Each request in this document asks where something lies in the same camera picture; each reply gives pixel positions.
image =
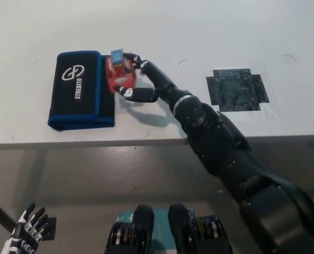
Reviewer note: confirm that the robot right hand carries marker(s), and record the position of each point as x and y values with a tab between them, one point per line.
162	84

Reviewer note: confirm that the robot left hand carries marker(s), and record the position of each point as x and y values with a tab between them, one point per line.
27	227

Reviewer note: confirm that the red toy car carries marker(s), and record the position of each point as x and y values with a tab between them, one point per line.
119	76

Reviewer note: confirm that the black tape patch on table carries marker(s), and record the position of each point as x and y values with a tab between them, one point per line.
236	91

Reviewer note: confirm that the black blue-trimmed fabric notebook case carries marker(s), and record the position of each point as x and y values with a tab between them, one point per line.
77	92

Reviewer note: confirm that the black diagonal pole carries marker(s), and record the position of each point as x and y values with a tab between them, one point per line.
0	211

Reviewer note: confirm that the robot left black body block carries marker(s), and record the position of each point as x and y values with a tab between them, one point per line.
125	235

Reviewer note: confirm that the robot black body block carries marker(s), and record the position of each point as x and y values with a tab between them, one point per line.
199	235
125	235

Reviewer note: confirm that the robot right black body block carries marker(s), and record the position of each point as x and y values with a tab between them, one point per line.
199	235

